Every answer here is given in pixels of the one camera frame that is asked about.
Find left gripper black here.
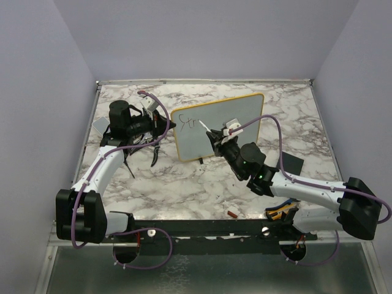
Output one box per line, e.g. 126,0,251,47
127,108,175,139

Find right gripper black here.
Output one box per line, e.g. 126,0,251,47
208,129,246,179

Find white marker pen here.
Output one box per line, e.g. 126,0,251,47
198,120,211,132

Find yellow framed whiteboard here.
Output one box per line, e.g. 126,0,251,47
171,92,265,162

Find red marker cap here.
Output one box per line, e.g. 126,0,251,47
227,211,238,219

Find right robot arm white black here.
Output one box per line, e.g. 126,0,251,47
206,130,382,240

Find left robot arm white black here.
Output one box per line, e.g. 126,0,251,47
55,91,176,248

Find black pruning shears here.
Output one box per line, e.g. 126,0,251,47
151,140,160,167

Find grey white small device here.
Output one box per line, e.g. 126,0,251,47
92,117,110,136

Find black flat box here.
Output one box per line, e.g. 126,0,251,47
279,152,304,176

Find yellow black utility knife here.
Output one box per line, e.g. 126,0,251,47
265,200,298,221

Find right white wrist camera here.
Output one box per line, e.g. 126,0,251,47
223,118,243,144

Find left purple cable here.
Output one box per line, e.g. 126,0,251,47
72,89,175,272

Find purple cable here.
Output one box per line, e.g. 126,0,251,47
235,115,392,267
72,89,175,272

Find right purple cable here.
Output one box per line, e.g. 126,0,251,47
235,115,392,267

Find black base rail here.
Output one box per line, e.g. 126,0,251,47
100,219,319,257

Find aluminium table frame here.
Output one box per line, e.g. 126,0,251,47
37,80,388,293

